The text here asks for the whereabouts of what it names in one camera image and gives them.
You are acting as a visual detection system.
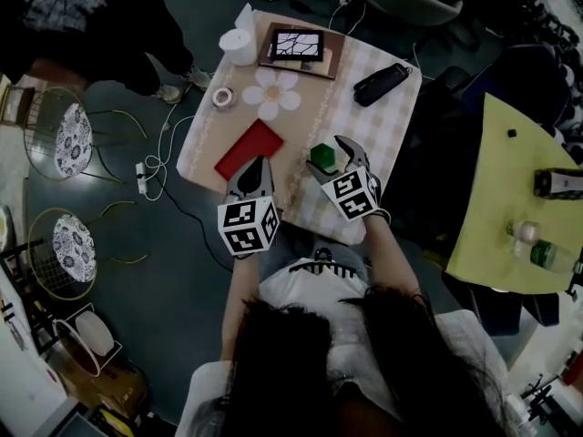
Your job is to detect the person's white shirt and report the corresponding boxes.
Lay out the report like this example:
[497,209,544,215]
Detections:
[174,261,509,437]

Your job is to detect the black case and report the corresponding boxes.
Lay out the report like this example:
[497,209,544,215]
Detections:
[352,62,414,108]

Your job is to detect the black mesh chair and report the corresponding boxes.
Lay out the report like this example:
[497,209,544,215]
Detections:
[440,269,562,337]

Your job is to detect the white round disc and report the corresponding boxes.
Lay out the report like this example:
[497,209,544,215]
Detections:
[74,310,116,356]

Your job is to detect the white wire rack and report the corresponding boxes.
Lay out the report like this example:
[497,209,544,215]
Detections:
[53,304,124,378]

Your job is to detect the black office chair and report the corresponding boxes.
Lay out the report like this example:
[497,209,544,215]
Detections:
[459,43,573,129]

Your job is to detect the white flower-shaped mat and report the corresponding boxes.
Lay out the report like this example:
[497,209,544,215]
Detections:
[241,67,303,122]

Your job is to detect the wire chair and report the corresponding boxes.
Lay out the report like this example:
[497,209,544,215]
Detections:
[27,199,149,300]
[23,86,148,185]

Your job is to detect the small clear bottle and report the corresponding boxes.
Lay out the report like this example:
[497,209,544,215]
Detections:
[506,219,542,257]

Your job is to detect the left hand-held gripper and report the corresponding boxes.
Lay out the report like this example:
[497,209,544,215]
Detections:
[216,155,281,259]

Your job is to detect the tape roll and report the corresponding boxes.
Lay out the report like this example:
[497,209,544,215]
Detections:
[210,86,239,111]

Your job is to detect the white paper roll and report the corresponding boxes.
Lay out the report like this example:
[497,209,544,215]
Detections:
[218,2,259,67]

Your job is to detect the red tray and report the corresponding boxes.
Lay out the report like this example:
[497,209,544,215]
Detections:
[213,117,286,183]

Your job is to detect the dark dotted box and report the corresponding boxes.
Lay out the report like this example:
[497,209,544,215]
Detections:
[533,167,583,200]

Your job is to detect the cardboard box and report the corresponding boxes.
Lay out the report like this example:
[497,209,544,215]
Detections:
[57,356,148,419]

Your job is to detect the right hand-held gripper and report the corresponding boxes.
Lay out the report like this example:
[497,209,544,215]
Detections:
[305,134,383,223]

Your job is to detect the person's left forearm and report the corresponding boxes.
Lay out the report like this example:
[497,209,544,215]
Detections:
[220,252,264,364]

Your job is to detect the person's jeans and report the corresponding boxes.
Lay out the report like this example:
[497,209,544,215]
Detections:
[271,224,371,287]

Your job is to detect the yellow-green table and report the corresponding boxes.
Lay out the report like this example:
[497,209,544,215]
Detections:
[445,92,583,296]

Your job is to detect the clear bottle with green label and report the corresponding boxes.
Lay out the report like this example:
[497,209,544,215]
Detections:
[529,239,583,276]

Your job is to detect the green cup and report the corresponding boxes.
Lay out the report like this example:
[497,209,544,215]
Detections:
[309,142,339,170]

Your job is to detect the black picture frame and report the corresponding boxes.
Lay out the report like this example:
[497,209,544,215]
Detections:
[269,28,326,64]

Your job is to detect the person's right forearm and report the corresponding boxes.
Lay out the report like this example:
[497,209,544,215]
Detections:
[363,208,423,300]

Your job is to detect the white cable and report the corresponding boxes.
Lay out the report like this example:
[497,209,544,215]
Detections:
[144,83,198,202]

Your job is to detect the black cable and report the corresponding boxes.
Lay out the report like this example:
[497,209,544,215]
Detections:
[153,174,234,273]

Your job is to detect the table with checkered cloth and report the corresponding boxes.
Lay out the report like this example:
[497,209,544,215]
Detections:
[175,8,423,248]

